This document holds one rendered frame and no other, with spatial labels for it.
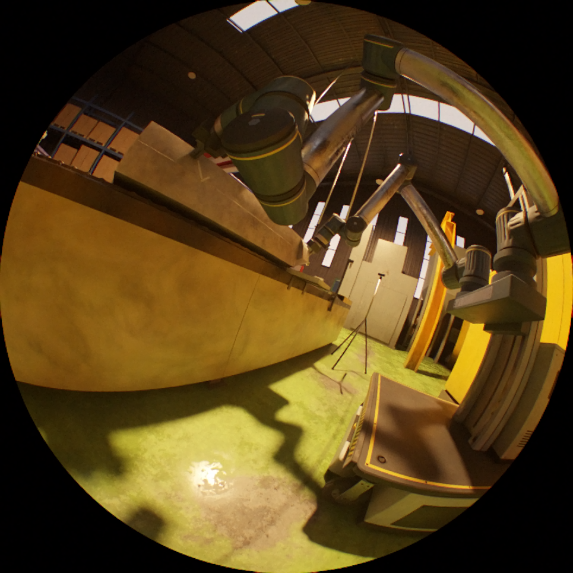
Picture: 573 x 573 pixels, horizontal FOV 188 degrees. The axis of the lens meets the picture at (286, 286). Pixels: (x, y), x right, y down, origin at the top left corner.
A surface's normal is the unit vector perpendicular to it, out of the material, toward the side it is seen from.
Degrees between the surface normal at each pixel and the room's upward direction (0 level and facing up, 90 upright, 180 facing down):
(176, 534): 0
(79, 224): 90
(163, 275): 91
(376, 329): 90
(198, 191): 80
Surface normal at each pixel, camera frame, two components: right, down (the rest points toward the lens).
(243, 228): 0.83, 0.16
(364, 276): -0.50, -0.18
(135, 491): 0.37, -0.93
